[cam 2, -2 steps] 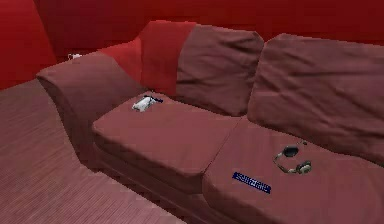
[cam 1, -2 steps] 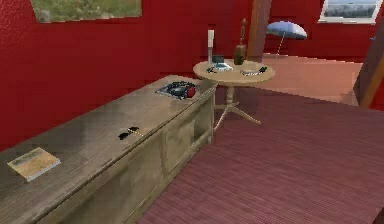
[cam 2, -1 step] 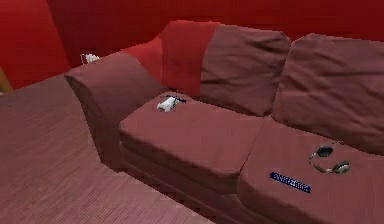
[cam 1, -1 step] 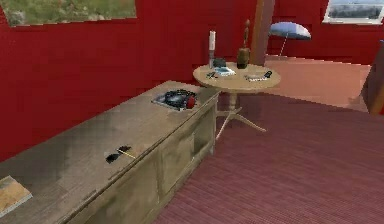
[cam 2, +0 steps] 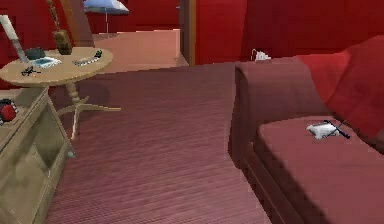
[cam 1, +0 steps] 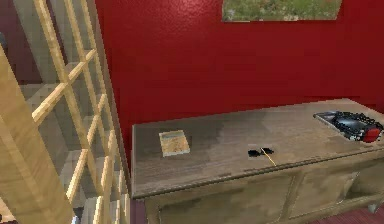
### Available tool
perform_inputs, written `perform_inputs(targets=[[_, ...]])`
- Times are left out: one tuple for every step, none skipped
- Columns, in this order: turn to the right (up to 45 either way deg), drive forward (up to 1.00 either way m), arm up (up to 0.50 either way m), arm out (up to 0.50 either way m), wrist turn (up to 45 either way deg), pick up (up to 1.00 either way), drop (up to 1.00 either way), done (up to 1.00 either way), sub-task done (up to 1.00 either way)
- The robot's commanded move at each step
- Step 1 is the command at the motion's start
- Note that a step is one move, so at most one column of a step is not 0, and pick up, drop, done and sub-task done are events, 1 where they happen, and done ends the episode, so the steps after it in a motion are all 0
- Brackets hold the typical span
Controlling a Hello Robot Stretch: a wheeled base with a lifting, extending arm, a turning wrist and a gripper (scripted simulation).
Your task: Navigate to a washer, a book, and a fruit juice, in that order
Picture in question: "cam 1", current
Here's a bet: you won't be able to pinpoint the tan book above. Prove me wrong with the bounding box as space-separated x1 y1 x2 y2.
158 129 191 158

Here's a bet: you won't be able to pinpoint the wooden sideboard cabinet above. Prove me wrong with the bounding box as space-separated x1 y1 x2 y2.
130 97 384 224

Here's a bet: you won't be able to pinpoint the small black glasses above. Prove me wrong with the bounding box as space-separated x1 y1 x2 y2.
247 146 275 159

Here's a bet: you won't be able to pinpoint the yellow pencil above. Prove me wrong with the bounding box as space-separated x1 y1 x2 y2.
259 147 278 167

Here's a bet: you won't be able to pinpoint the light wooden lattice shelf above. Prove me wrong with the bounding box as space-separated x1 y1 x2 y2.
0 0 132 224

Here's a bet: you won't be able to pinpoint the black tray with red item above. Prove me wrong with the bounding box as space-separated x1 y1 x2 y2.
312 110 384 144

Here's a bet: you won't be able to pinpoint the green framed wall picture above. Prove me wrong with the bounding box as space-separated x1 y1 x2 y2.
221 0 343 23

